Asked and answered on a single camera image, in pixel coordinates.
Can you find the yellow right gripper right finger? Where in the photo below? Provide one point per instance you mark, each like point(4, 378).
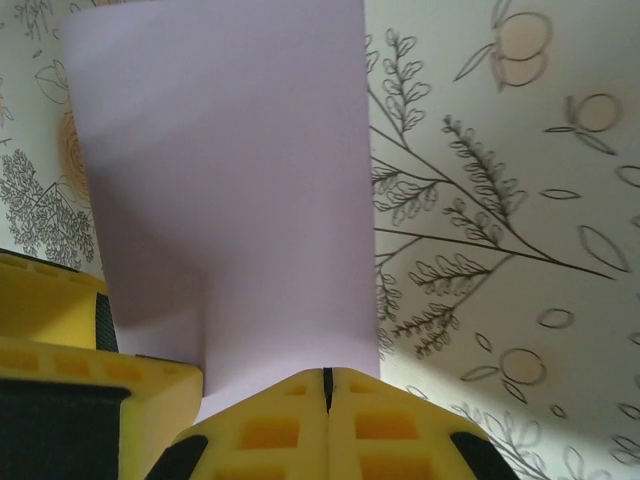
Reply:
point(390, 430)

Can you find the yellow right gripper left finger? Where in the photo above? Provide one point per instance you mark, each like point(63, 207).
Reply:
point(280, 430)

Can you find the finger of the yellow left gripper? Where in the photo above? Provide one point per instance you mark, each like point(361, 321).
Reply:
point(45, 305)
point(75, 425)

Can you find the purple square paper sheet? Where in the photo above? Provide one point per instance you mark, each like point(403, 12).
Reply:
point(225, 175)

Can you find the floral patterned table cover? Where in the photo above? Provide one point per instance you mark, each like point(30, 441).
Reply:
point(500, 200)

